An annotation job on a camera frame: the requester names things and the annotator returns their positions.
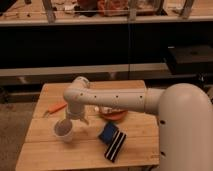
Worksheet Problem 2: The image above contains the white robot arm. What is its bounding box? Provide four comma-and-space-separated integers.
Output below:
63, 77, 213, 171

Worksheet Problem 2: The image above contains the blue sponge block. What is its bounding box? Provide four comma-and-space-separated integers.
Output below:
98, 122, 118, 145

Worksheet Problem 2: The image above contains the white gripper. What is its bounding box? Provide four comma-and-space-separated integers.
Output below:
59, 108, 89, 134

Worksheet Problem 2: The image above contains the wooden folding table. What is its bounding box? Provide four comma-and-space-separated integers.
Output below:
15, 83, 159, 171

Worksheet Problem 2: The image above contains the black box on shelf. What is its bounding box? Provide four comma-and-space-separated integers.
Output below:
165, 45, 213, 74

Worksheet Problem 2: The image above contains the brown round plate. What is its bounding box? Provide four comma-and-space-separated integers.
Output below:
99, 111, 127, 121

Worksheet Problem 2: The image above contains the long metal shelf bench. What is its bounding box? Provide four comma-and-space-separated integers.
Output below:
0, 62, 213, 81

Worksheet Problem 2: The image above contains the black white striped block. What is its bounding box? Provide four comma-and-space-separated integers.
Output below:
104, 131, 126, 162

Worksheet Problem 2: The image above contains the orange carrot toy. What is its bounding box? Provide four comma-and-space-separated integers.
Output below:
43, 102, 67, 117

